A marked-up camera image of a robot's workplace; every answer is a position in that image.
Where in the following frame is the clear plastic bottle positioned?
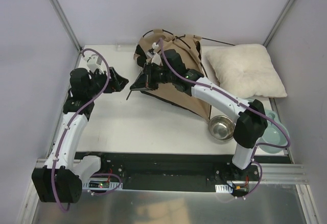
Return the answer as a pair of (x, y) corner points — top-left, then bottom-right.
(115, 42), (137, 52)

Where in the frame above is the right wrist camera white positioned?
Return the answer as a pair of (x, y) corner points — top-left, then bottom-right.
(146, 42), (161, 66)

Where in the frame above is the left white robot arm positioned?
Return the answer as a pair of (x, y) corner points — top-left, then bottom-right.
(32, 67), (129, 204)

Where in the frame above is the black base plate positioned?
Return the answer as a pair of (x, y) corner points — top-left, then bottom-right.
(74, 151), (264, 191)

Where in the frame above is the steel pet bowl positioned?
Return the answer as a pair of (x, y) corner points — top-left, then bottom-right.
(208, 115), (235, 141)

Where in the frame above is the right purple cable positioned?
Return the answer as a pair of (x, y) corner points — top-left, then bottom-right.
(157, 39), (292, 202)

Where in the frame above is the cream white pillow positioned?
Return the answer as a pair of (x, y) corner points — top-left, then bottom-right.
(205, 44), (287, 98)

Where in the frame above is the green double pet bowl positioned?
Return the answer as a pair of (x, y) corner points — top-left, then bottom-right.
(259, 109), (289, 154)

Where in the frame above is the beige fabric pet tent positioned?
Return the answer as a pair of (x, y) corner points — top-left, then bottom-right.
(140, 37), (211, 120)

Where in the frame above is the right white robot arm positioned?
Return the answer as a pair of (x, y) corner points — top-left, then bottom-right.
(130, 49), (268, 181)

